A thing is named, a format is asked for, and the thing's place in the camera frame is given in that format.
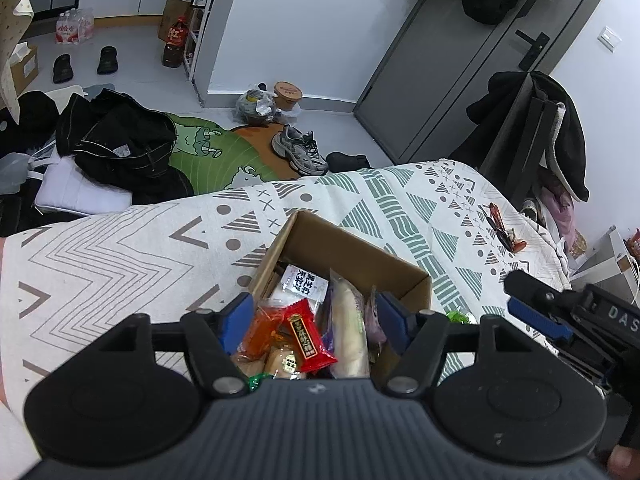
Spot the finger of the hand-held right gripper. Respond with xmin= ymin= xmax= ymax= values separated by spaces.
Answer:
xmin=502 ymin=269 xmax=577 ymax=343

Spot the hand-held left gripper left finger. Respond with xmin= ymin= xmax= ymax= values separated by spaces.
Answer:
xmin=94 ymin=292 xmax=256 ymax=402

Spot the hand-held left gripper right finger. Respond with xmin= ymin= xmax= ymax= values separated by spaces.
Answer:
xmin=374 ymin=291 xmax=546 ymax=402

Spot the purple snack packet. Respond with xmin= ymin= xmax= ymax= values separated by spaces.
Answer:
xmin=366 ymin=286 xmax=387 ymax=363

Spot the orange snack packet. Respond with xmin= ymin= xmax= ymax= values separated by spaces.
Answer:
xmin=238 ymin=304 xmax=287 ymax=362

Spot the large white bread packet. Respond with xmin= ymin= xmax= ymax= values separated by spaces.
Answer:
xmin=326 ymin=269 xmax=372 ymax=380

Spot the red snack packet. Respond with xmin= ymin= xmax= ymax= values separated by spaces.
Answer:
xmin=283 ymin=297 xmax=339 ymax=374

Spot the white snack packet black print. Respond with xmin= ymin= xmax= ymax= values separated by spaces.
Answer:
xmin=276 ymin=264 xmax=332 ymax=312

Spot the cardboard box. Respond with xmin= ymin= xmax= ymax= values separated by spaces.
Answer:
xmin=247 ymin=210 xmax=433 ymax=386

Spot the person's right hand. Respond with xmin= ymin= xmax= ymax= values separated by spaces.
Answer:
xmin=607 ymin=445 xmax=640 ymax=479

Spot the white appliance box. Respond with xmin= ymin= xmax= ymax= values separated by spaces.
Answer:
xmin=569 ymin=227 xmax=640 ymax=292

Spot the printed blanket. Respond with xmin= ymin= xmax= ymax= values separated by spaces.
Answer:
xmin=0 ymin=159 xmax=573 ymax=411

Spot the pink cloth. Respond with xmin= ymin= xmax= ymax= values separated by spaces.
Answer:
xmin=539 ymin=169 xmax=577 ymax=248

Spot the green cartoon rug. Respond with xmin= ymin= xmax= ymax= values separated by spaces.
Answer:
xmin=164 ymin=112 xmax=302 ymax=197

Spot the grey sneaker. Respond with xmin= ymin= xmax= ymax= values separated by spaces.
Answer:
xmin=271 ymin=125 xmax=331 ymax=178

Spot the chair with black coat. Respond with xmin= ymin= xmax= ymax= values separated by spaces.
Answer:
xmin=464 ymin=70 xmax=592 ymax=207

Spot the pile of black clothes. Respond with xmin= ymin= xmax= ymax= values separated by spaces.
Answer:
xmin=54 ymin=88 xmax=197 ymax=206

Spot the plastic trash bag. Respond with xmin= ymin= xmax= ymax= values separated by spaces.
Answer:
xmin=234 ymin=82 xmax=279 ymax=127

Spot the instant noodle cup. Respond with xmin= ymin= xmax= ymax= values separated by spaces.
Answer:
xmin=273 ymin=80 xmax=304 ymax=112

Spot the clear plastic bag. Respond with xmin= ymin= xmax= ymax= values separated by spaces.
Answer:
xmin=0 ymin=152 xmax=43 ymax=197

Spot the grey door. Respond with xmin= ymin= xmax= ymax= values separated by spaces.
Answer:
xmin=352 ymin=0 xmax=627 ymax=166

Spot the dark soda bottle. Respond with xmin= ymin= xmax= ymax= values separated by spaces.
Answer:
xmin=162 ymin=15 xmax=194 ymax=69

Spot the black cap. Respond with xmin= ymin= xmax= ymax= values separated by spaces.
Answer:
xmin=0 ymin=90 xmax=62 ymax=157

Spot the black slipper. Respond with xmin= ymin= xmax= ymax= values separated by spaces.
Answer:
xmin=96 ymin=45 xmax=119 ymax=76
xmin=52 ymin=53 xmax=75 ymax=85

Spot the white shelf rack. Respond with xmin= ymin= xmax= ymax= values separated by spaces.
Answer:
xmin=182 ymin=0 xmax=222 ymax=82

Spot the brown carton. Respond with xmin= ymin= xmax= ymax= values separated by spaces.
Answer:
xmin=158 ymin=0 xmax=197 ymax=44

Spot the open carton with white paper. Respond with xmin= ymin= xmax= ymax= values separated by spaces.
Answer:
xmin=9 ymin=42 xmax=40 ymax=97

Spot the pack of water bottles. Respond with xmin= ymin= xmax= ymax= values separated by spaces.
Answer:
xmin=54 ymin=7 xmax=96 ymax=45

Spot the dotted cream cloth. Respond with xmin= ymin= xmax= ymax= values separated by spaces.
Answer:
xmin=0 ymin=0 xmax=34 ymax=123

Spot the black door handle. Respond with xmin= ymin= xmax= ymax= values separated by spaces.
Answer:
xmin=515 ymin=29 xmax=551 ymax=73

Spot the white light switch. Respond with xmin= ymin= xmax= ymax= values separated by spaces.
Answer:
xmin=598 ymin=26 xmax=624 ymax=52

